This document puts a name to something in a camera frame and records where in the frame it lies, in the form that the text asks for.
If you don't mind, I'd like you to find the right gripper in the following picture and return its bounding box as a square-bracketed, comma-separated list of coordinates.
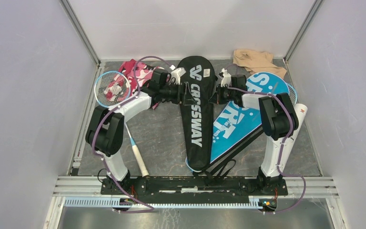
[209, 83, 236, 104]

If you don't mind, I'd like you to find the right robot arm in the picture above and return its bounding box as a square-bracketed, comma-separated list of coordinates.
[208, 71, 304, 195]

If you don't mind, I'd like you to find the pink camouflage cloth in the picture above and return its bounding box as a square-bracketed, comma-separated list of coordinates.
[117, 59, 164, 96]

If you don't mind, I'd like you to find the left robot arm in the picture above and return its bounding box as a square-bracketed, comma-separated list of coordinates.
[85, 67, 195, 194]

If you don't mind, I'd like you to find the blue frame badminton racket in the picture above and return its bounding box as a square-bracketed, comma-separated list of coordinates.
[94, 71, 149, 177]

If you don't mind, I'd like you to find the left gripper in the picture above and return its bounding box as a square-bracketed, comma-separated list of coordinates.
[159, 81, 196, 105]

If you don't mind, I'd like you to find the white shuttlecock tube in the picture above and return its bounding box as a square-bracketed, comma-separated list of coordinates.
[292, 103, 308, 142]

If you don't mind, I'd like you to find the racket under blue cover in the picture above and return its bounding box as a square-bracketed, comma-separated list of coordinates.
[287, 83, 298, 104]

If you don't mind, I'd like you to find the black Crossway racket cover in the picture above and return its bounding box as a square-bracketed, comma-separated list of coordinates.
[178, 56, 216, 171]

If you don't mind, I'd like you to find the blue Sport racket cover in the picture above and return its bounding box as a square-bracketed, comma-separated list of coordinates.
[185, 72, 290, 174]

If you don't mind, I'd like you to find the beige cloth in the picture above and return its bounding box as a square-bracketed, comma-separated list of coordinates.
[233, 49, 287, 79]

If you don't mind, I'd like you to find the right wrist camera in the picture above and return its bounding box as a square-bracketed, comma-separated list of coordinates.
[219, 68, 232, 87]

